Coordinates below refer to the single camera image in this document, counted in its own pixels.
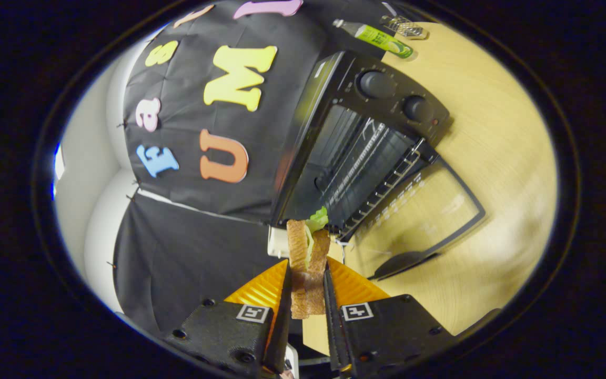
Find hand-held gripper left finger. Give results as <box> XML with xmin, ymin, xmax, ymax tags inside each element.
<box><xmin>163</xmin><ymin>259</ymin><xmax>293</xmax><ymax>377</ymax></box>

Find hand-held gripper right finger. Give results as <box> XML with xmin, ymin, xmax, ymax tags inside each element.
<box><xmin>324</xmin><ymin>257</ymin><xmax>460</xmax><ymax>378</ymax></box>

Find toasted sandwich with lettuce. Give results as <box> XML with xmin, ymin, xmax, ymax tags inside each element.
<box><xmin>286</xmin><ymin>206</ymin><xmax>331</xmax><ymax>320</ymax></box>

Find black toaster oven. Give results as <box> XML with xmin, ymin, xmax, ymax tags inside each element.
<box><xmin>270</xmin><ymin>50</ymin><xmax>488</xmax><ymax>281</ymax></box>

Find white toaster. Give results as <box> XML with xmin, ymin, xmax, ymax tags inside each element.
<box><xmin>267</xmin><ymin>226</ymin><xmax>290</xmax><ymax>258</ymax></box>

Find black backdrop cloth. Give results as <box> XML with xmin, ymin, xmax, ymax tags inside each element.
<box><xmin>113</xmin><ymin>0</ymin><xmax>388</xmax><ymax>337</ymax></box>

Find green label plastic bottle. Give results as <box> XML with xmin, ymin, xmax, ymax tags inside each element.
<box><xmin>332</xmin><ymin>19</ymin><xmax>415</xmax><ymax>59</ymax></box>

